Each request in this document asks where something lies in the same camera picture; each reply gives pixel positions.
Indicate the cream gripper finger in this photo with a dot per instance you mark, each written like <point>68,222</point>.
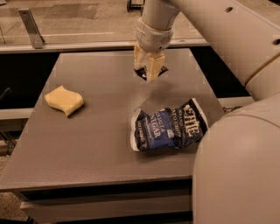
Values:
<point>154,65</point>
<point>141,58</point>

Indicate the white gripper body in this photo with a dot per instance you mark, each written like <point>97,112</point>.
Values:
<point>153,37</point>

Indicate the black rxbar chocolate bar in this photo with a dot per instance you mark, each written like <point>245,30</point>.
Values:
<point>142,72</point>

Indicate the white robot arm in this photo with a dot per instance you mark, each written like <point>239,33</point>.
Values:
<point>236,172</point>

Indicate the blue kettle chip bag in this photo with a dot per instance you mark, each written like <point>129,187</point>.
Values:
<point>168,128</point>

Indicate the yellow sponge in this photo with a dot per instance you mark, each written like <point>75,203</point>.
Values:
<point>64,100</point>

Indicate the glass barrier panel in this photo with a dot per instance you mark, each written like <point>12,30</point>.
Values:
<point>69,21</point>

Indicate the left metal rail bracket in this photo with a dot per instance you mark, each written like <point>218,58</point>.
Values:
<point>30,25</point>

